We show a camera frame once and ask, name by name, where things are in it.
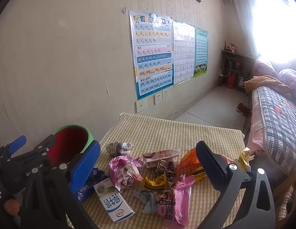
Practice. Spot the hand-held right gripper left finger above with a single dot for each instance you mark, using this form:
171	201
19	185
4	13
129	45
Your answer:
85	164

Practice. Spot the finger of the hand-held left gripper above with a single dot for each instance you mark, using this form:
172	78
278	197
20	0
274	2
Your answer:
46	146
17	143

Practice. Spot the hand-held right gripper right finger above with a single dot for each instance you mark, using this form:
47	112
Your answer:
210	164

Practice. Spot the red basin with green rim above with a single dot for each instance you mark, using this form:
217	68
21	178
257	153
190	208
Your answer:
69	143

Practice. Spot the yellow white wrapper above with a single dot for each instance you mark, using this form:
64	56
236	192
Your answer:
244	159

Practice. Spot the blue grey wrapper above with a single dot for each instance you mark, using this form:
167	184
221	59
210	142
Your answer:
146	198

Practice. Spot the person's left hand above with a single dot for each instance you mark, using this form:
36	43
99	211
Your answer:
11	207

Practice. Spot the yellow black snack wrapper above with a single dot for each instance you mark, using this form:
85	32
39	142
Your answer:
200	175
155	183

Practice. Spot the blue cartoon wrapper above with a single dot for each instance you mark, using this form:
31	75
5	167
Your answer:
100	173

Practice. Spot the orange plastic wrapper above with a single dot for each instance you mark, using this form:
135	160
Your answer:
188	159

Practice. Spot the grey floral crumpled wrapper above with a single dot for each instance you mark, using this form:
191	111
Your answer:
119	149

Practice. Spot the pink white crumpled wrapper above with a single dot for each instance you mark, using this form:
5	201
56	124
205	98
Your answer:
124	171

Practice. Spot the pink plastic snack packet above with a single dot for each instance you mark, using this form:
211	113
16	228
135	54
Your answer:
181	195

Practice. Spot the white milk carton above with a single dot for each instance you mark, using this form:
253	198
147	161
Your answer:
114	202

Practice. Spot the yellow checkered tablecloth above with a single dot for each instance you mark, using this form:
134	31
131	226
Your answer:
162	133

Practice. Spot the orange towel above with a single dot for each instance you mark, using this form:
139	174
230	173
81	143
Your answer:
262	81

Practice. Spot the dark storage shelf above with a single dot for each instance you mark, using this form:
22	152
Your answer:
243	59

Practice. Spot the pink quilt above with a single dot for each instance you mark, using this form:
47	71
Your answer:
262	66

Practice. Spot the dark cloth bundle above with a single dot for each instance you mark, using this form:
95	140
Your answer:
291	78

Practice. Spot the small red white box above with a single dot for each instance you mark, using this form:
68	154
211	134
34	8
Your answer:
233	48

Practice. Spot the light curtain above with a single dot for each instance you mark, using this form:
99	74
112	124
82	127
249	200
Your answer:
241	9

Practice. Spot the white wall plate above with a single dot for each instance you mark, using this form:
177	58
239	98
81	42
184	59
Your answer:
140	106

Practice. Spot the white wall socket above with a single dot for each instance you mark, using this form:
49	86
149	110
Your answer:
158	99
165	95

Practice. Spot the green number wall poster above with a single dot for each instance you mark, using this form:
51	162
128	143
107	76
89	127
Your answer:
201	50

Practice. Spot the white table wall poster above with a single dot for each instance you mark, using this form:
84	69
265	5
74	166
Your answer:
183	52

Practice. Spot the letter chart wall poster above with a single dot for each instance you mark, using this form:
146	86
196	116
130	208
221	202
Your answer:
152	59

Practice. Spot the wall hook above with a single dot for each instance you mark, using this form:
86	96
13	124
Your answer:
124	10

